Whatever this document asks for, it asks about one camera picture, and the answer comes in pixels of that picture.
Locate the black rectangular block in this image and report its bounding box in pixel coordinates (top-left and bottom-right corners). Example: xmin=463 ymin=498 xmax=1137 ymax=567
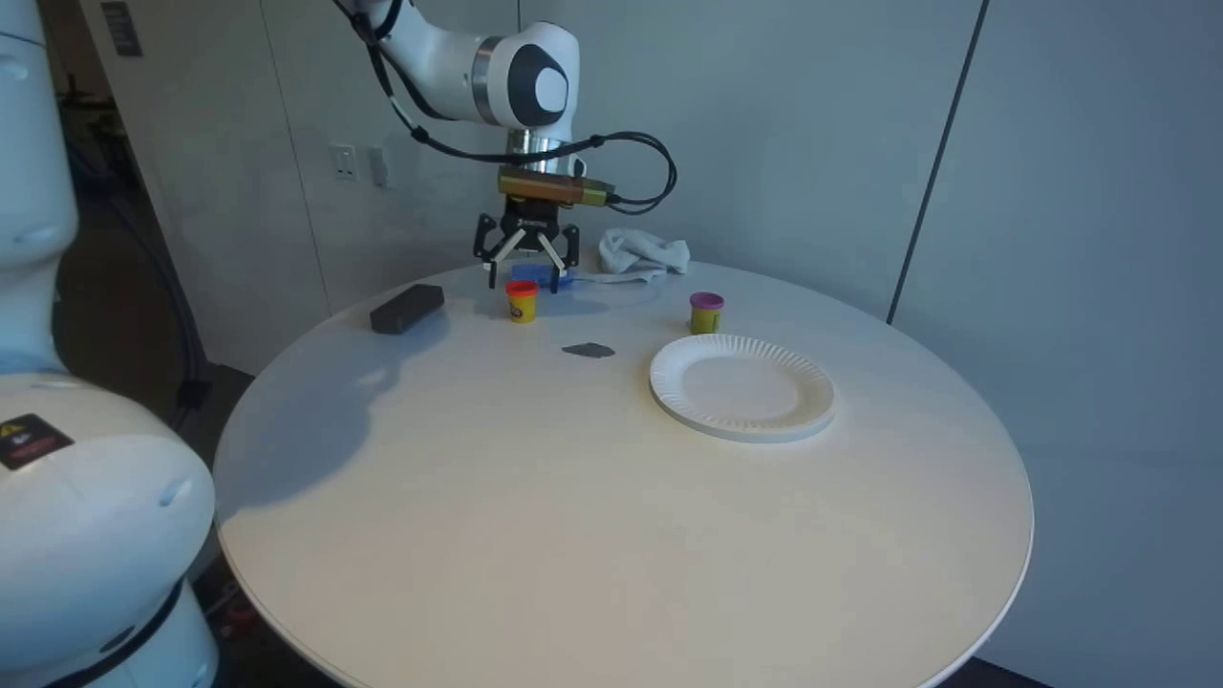
xmin=367 ymin=284 xmax=447 ymax=339

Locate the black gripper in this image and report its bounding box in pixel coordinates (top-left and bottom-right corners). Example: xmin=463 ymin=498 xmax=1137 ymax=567
xmin=475 ymin=197 xmax=586 ymax=295

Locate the blue rectangular sponge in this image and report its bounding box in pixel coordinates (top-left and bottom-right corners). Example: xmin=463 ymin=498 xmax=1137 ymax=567
xmin=506 ymin=258 xmax=576 ymax=295

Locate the crumpled white cloth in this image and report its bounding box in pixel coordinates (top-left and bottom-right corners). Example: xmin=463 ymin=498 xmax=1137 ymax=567
xmin=593 ymin=224 xmax=697 ymax=284

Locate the thin black camera cable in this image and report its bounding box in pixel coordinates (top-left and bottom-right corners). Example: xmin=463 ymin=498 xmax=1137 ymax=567
xmin=333 ymin=0 xmax=682 ymax=219

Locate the yellow-green wrist camera box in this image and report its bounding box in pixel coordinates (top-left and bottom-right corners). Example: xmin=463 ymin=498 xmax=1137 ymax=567
xmin=495 ymin=167 xmax=621 ymax=212

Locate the white paper plate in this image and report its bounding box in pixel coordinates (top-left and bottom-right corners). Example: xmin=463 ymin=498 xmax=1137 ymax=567
xmin=647 ymin=332 xmax=841 ymax=448

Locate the dark wall sign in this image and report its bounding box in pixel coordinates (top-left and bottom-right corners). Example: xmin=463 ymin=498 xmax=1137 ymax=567
xmin=101 ymin=0 xmax=149 ymax=59

